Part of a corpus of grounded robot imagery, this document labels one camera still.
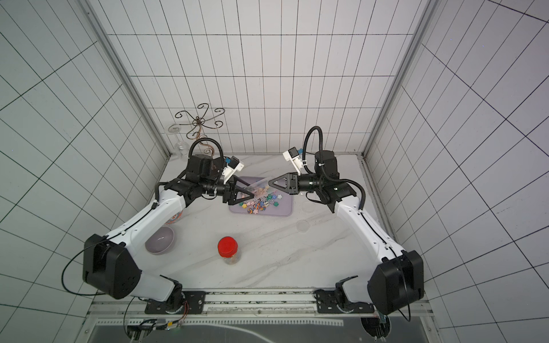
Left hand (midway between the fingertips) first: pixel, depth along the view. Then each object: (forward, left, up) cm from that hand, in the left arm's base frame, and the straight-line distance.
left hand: (248, 194), depth 74 cm
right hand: (+1, -9, +7) cm, 11 cm away
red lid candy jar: (-14, +7, -13) cm, 21 cm away
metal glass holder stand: (+29, +25, +4) cm, 38 cm away
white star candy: (+14, -12, -23) cm, 30 cm away
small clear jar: (-2, -5, +6) cm, 8 cm away
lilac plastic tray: (+10, -8, -24) cm, 27 cm away
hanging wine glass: (+25, +32, -3) cm, 41 cm away
